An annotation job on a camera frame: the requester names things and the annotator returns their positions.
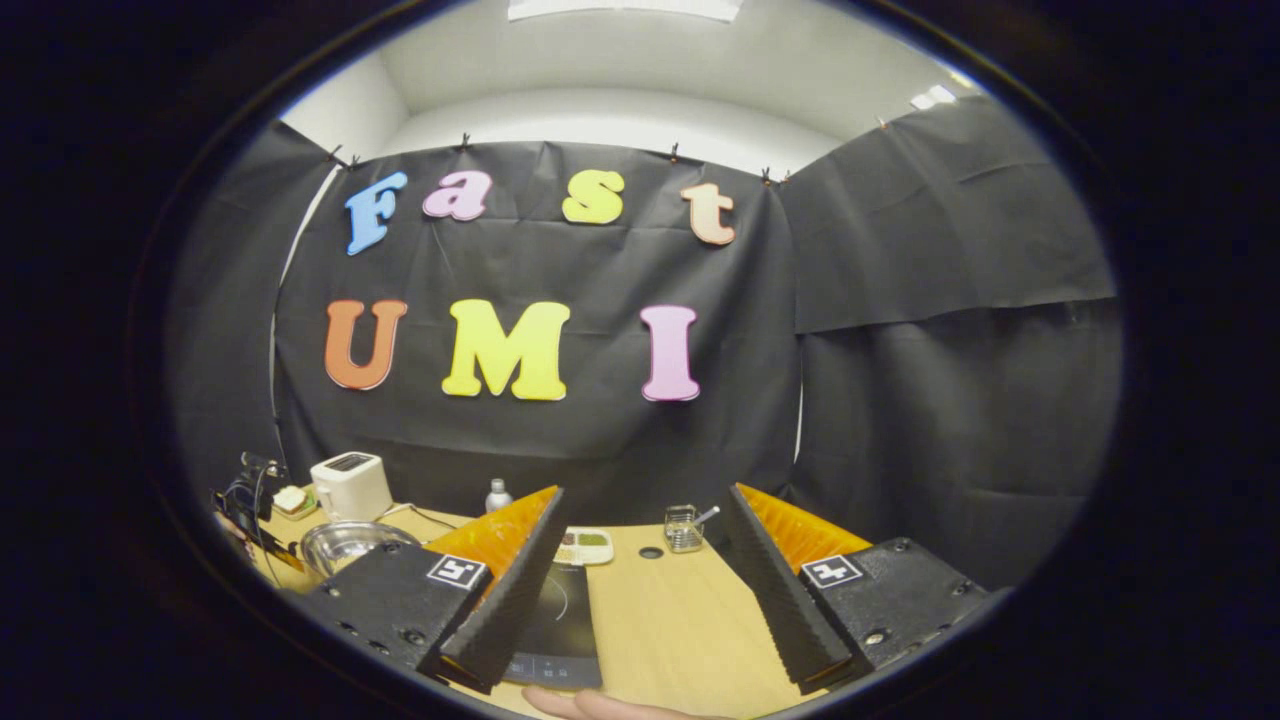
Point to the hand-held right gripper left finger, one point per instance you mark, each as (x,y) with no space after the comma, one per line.
(515,600)

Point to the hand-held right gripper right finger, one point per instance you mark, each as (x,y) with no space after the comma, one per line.
(780,600)

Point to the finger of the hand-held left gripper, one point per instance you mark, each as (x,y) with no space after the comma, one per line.
(265,548)

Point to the black induction cooktop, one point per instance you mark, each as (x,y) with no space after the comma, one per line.
(560,630)

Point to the stainless steel pot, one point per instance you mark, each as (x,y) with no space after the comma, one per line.
(345,545)

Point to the sandwich on small plate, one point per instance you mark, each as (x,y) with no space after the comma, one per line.
(292,500)

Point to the white divided grain tray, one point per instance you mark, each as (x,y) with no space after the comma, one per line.
(590,545)

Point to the white toaster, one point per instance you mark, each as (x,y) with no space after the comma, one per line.
(352,492)

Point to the silver drink bottle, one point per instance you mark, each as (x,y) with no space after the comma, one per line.
(498,498)

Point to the small grey spoon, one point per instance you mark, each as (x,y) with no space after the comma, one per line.
(708,515)

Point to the black backdrop cloth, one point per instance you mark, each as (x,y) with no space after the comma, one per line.
(600,270)

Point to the ceiling light panel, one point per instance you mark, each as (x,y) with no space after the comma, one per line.
(625,8)
(935,97)

